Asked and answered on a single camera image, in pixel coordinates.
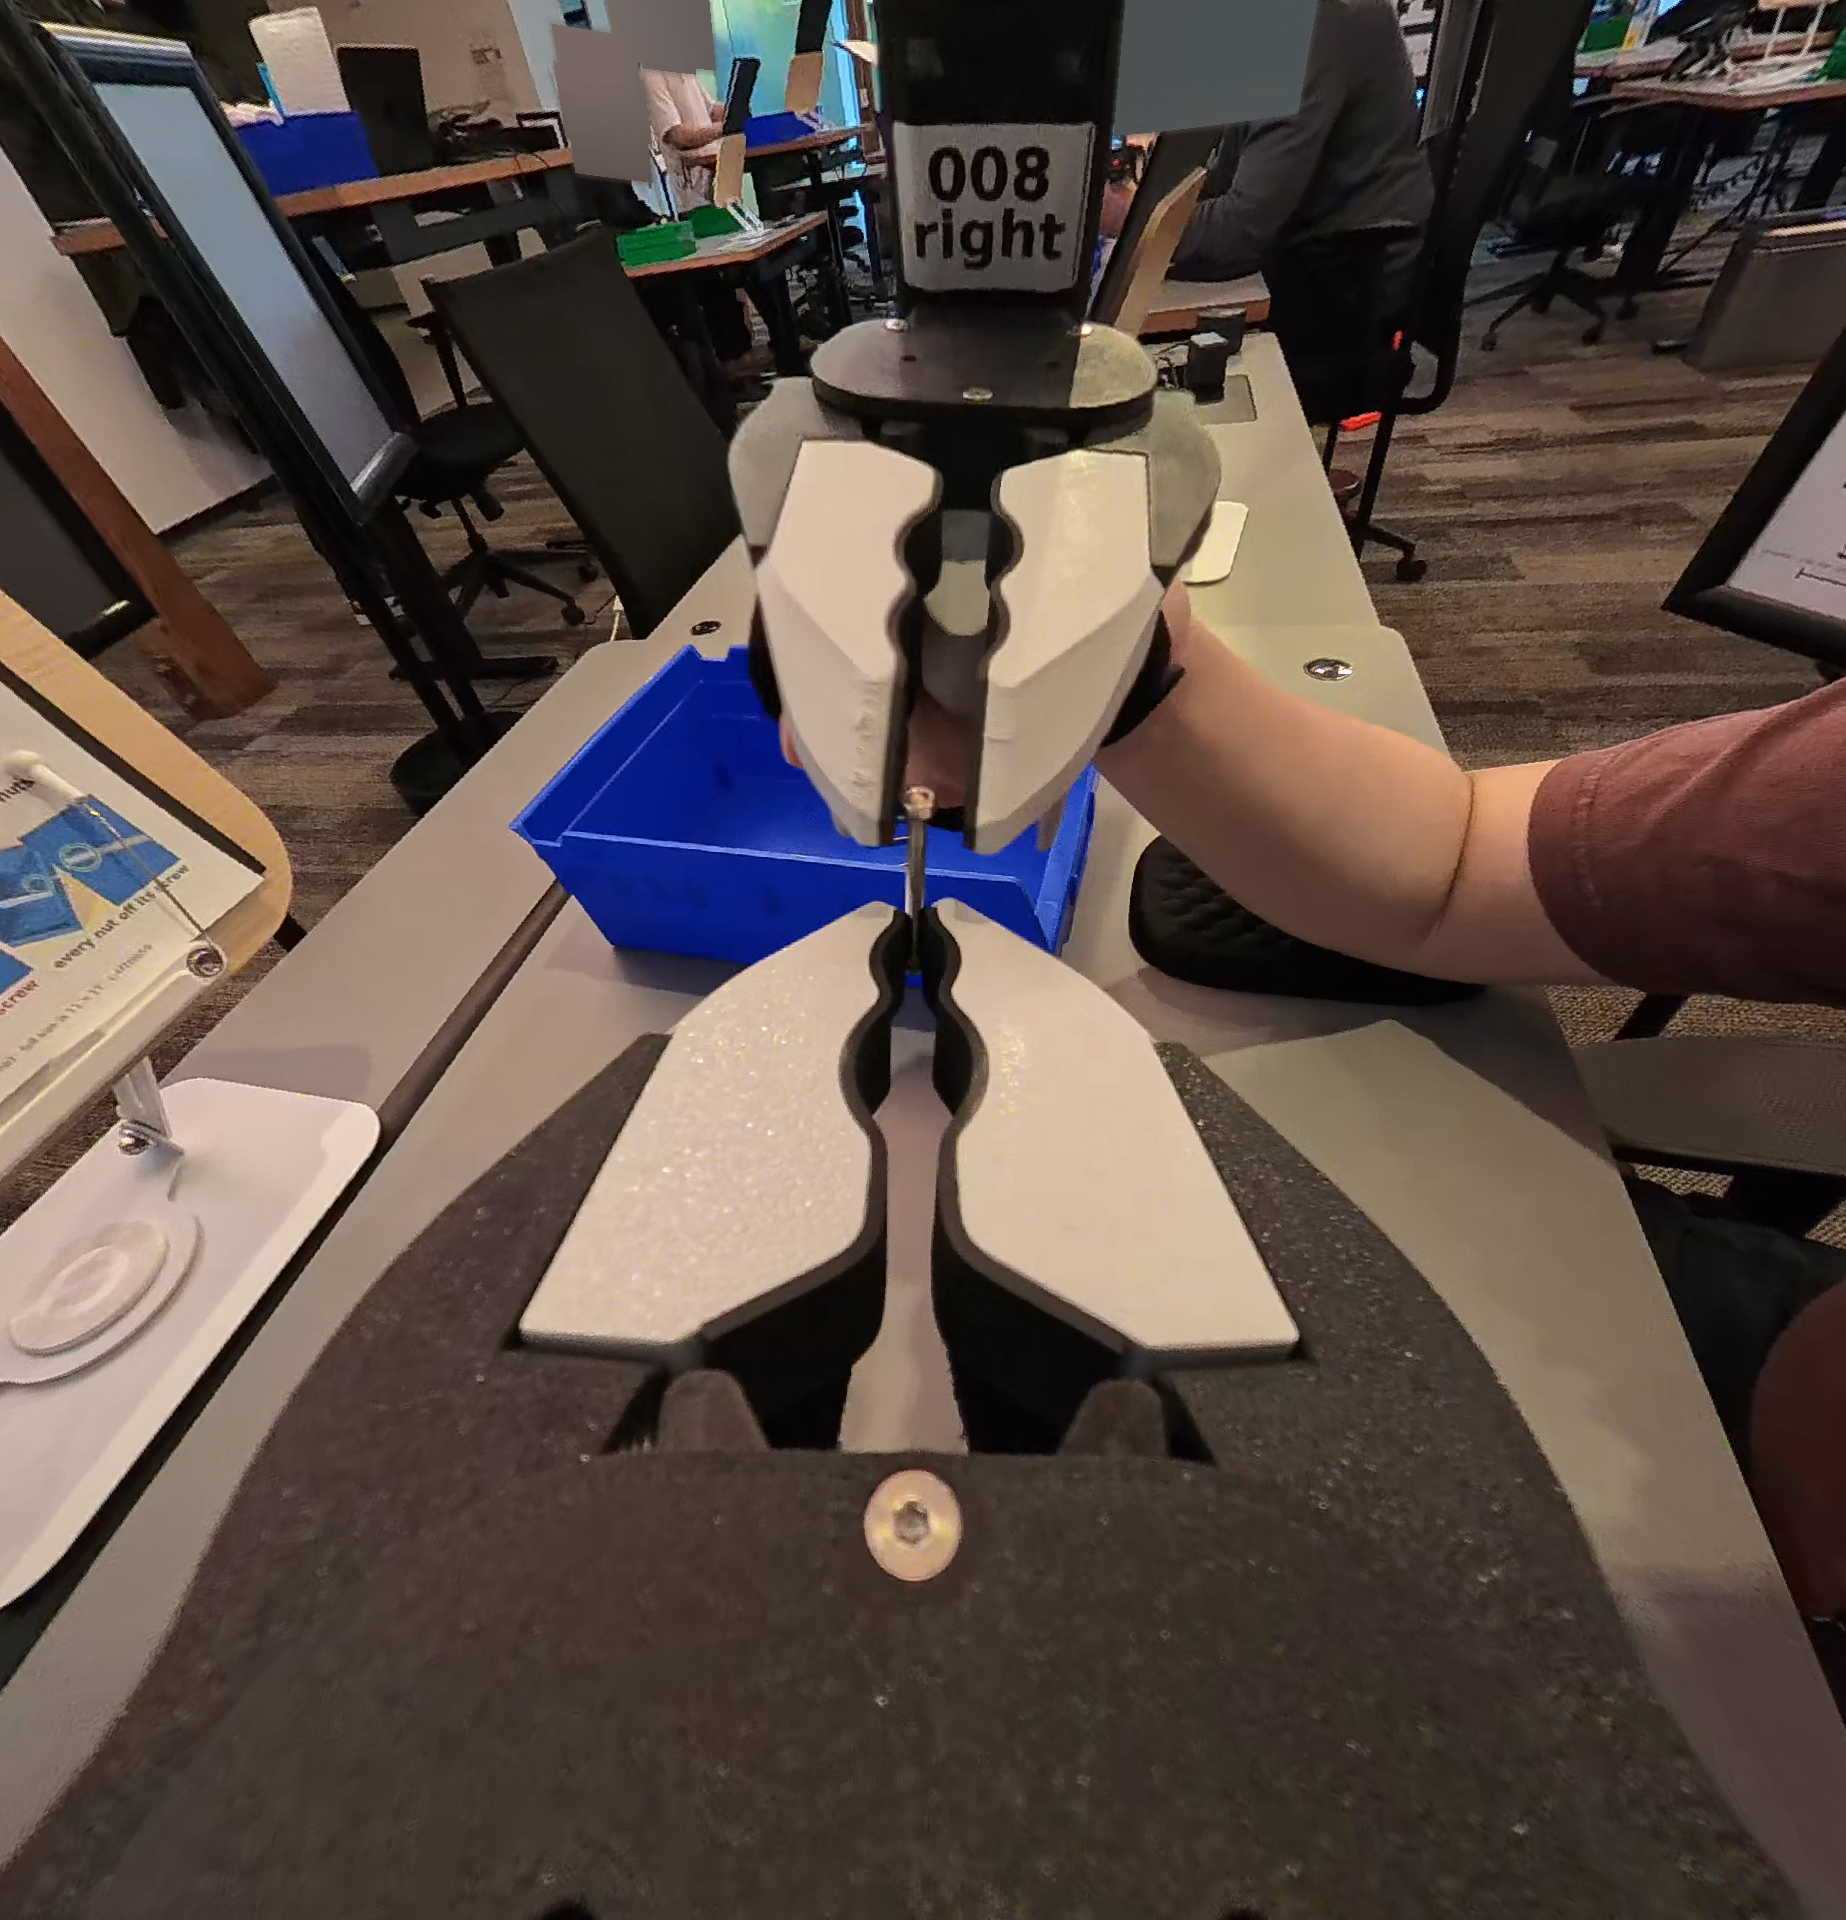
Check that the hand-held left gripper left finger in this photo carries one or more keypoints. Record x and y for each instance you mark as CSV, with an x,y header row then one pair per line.
x,y
713,1170

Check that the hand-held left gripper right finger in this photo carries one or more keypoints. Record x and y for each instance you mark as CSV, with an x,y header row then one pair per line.
x,y
1075,1170

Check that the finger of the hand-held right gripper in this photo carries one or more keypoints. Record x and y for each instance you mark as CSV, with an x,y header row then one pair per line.
x,y
1075,629
834,629

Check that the long steel bolt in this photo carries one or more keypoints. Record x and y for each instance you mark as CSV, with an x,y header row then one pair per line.
x,y
916,887

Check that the plain blue plastic bin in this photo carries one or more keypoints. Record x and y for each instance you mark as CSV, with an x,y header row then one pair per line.
x,y
670,854

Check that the person's right forearm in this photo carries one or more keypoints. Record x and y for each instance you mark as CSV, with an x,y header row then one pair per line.
x,y
1314,838

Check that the person's right hand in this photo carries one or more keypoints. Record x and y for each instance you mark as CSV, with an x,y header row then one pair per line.
x,y
946,749

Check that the white hinged board stand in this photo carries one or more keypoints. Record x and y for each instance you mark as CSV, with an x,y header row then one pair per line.
x,y
1222,544

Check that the tilted wooden board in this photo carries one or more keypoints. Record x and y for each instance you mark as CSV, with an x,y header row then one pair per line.
x,y
1163,246

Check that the black power brick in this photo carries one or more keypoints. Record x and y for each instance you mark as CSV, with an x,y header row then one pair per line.
x,y
1218,359

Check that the black laptop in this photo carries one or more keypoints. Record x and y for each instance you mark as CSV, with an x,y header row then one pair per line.
x,y
389,106

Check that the grey chair armrest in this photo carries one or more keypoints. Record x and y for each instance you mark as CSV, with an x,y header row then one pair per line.
x,y
1748,1100

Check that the small blue storage bin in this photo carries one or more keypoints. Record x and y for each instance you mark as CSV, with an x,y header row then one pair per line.
x,y
308,157

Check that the black framed easel board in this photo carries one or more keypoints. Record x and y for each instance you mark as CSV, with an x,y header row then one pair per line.
x,y
221,225

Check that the framed marker sign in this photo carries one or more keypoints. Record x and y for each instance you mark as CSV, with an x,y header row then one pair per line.
x,y
1821,555

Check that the grey metal box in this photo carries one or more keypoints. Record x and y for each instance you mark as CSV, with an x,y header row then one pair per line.
x,y
1786,301

